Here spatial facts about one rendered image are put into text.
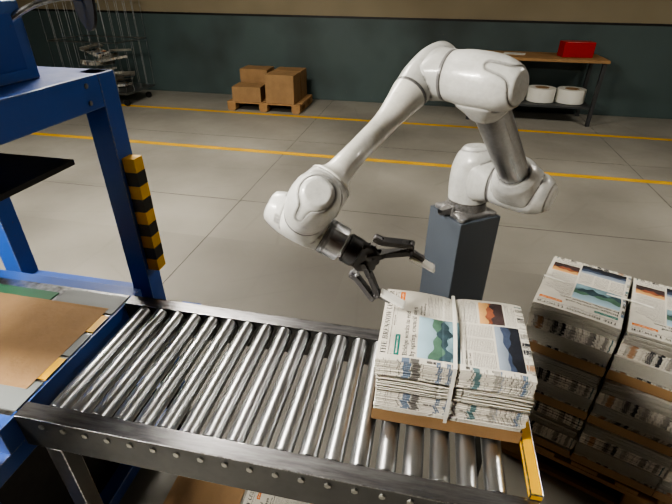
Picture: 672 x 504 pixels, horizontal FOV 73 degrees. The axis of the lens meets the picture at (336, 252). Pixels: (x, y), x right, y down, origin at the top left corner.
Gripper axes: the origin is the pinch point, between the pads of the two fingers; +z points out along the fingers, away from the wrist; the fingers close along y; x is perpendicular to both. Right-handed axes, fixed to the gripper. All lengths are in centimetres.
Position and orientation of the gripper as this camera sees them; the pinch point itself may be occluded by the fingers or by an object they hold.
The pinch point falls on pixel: (415, 285)
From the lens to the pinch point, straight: 114.6
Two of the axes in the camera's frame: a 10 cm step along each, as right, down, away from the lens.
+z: 8.7, 4.9, 0.9
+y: -4.5, 7.1, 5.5
